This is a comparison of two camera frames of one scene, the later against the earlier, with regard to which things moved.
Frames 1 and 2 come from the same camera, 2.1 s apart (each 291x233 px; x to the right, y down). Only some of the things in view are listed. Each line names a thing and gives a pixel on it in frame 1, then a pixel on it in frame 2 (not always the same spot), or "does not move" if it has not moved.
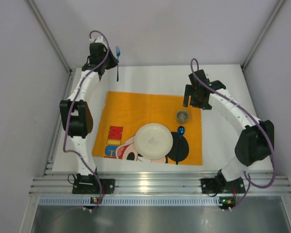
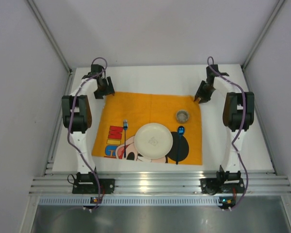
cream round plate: (153, 141) does not move
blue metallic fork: (118, 53) to (125, 125)
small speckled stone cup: (182, 116) does not move
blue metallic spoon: (181, 130) does not move
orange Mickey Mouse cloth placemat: (124, 112) does not move
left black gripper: (112, 59) to (104, 88)
